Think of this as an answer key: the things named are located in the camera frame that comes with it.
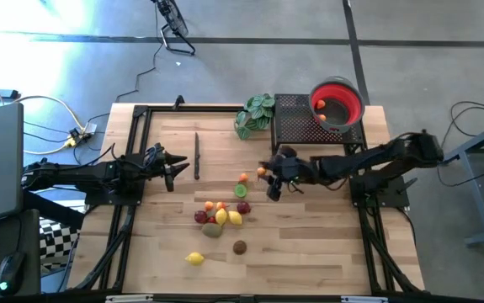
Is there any black desk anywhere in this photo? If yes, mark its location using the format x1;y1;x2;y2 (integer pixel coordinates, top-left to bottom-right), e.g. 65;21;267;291
0;209;41;298

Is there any red collapsible colander grey rim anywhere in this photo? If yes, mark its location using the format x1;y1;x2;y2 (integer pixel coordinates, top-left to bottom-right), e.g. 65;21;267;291
308;75;366;135

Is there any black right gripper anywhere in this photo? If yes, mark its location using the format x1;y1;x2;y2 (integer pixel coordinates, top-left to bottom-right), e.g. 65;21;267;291
258;146;312;201

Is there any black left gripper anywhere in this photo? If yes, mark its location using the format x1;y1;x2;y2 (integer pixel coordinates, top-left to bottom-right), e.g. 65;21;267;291
142;141;191;194

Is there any black floor fan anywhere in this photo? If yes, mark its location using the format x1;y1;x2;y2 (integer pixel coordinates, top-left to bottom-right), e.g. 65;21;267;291
151;0;196;56

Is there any black aluminium rig frame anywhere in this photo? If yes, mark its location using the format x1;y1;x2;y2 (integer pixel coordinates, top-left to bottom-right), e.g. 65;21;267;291
66;103;426;295

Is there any black computer mouse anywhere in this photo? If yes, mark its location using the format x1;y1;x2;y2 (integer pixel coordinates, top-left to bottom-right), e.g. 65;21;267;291
0;251;26;295

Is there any artificial striped green leaf plant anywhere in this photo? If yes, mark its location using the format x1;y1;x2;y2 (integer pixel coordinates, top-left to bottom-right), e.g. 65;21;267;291
234;93;276;141

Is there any white bracket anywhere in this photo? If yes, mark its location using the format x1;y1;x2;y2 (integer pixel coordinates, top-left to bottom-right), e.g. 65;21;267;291
341;295;390;303
105;294;154;303

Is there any black handled serrated knife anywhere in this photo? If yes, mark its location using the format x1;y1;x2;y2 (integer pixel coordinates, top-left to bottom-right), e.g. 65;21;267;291
194;131;201;181

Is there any black white checkered mat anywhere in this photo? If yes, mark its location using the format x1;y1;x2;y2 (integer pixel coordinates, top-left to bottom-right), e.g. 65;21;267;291
39;217;83;273

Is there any green toy mango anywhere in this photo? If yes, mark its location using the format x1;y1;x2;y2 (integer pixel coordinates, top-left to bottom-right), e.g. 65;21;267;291
200;222;224;239

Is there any grey power strip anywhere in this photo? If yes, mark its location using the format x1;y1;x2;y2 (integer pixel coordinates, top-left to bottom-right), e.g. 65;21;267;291
67;122;98;148

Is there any black perforated metal shelf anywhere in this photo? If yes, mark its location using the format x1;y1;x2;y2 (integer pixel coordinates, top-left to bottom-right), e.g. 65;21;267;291
269;93;364;157

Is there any cream power cable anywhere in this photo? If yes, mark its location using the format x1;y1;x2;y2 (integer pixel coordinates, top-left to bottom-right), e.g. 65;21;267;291
12;95;86;156

